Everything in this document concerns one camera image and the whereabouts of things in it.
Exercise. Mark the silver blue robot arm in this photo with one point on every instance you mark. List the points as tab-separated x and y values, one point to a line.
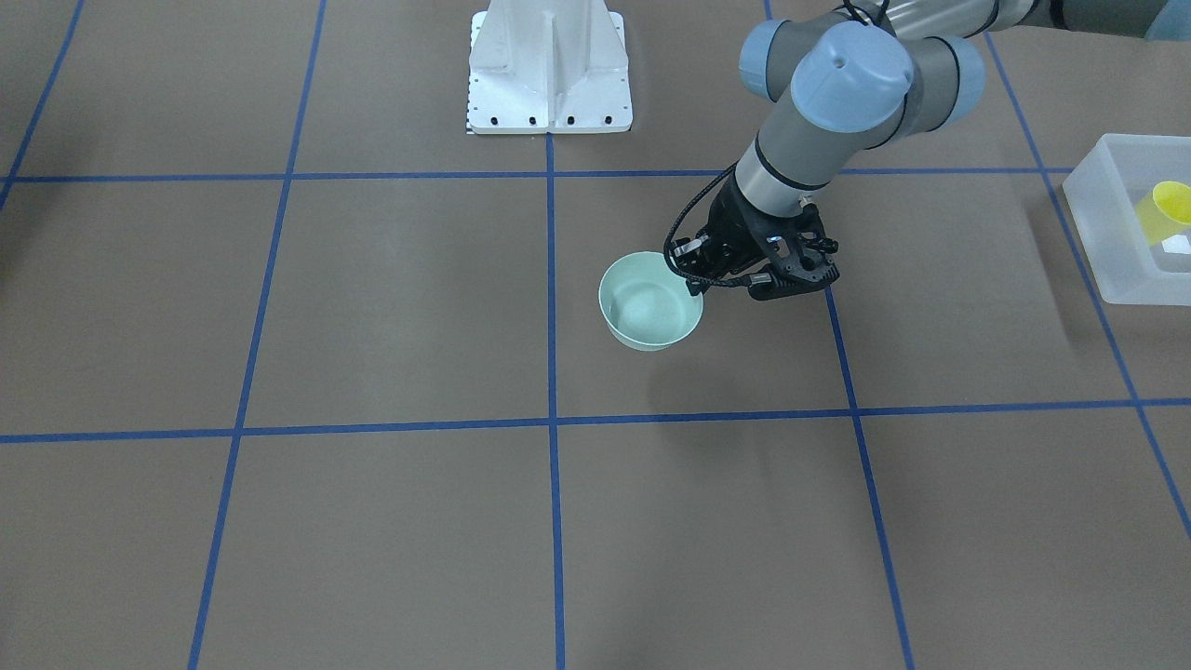
857	78

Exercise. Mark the mint green bowl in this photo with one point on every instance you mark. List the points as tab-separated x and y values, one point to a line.
646	306

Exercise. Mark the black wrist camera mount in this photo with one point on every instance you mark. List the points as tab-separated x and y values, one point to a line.
798	255

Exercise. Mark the yellow plastic cup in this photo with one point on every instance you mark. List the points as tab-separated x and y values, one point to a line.
1163	211

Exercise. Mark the translucent plastic storage box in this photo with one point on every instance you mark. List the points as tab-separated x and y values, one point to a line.
1133	262

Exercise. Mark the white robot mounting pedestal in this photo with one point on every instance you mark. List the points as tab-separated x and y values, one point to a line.
548	67

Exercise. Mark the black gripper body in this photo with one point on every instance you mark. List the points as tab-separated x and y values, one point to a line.
731	226

